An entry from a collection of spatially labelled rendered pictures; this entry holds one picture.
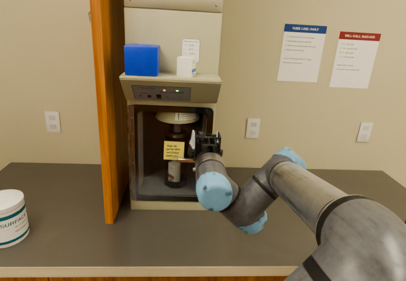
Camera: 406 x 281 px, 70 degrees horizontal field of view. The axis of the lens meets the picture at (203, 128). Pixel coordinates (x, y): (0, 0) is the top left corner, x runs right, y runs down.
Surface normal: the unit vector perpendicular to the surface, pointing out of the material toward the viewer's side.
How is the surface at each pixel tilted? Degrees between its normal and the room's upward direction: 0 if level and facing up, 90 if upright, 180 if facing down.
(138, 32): 90
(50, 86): 90
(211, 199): 90
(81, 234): 0
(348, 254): 31
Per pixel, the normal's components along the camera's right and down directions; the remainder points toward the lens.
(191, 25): 0.06, 0.34
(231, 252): 0.06, -0.94
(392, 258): 0.02, -0.74
